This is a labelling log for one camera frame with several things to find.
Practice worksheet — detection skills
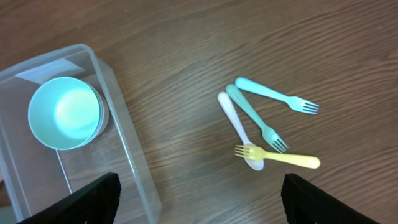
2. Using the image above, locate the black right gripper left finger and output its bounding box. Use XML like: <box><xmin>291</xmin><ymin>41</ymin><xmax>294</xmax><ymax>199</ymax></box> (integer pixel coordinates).
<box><xmin>19</xmin><ymin>172</ymin><xmax>121</xmax><ymax>224</ymax></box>

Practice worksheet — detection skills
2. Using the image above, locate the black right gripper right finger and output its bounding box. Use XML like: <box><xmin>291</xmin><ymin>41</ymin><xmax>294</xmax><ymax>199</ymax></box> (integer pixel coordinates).
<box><xmin>281</xmin><ymin>173</ymin><xmax>378</xmax><ymax>224</ymax></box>

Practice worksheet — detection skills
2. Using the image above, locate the blue plastic bowl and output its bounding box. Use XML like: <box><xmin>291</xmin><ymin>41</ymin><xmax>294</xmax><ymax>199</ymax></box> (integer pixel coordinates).
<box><xmin>78</xmin><ymin>84</ymin><xmax>106</xmax><ymax>147</ymax></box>

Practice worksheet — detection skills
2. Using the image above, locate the green plastic bowl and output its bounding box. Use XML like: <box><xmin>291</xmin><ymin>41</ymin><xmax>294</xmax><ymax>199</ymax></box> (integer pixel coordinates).
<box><xmin>27</xmin><ymin>77</ymin><xmax>100</xmax><ymax>150</ymax></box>

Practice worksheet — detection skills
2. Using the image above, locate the clear plastic container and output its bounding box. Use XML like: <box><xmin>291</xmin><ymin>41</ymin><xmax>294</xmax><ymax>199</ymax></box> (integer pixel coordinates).
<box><xmin>1</xmin><ymin>44</ymin><xmax>162</xmax><ymax>223</ymax></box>

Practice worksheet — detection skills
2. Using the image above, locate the yellow plastic fork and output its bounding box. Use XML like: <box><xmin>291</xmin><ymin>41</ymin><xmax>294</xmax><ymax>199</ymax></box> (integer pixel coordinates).
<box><xmin>234</xmin><ymin>145</ymin><xmax>320</xmax><ymax>169</ymax></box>

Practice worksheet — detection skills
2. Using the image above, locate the green plastic fork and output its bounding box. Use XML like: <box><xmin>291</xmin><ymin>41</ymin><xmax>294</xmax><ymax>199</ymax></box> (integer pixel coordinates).
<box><xmin>226</xmin><ymin>84</ymin><xmax>288</xmax><ymax>153</ymax></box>

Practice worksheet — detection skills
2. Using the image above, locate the blue plastic fork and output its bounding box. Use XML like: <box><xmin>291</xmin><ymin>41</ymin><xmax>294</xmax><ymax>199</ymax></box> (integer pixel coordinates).
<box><xmin>234</xmin><ymin>77</ymin><xmax>319</xmax><ymax>114</ymax></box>

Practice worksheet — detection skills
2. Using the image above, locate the white plastic spoon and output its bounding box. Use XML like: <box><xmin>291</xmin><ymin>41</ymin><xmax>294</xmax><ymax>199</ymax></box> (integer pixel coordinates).
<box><xmin>217</xmin><ymin>92</ymin><xmax>264</xmax><ymax>171</ymax></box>

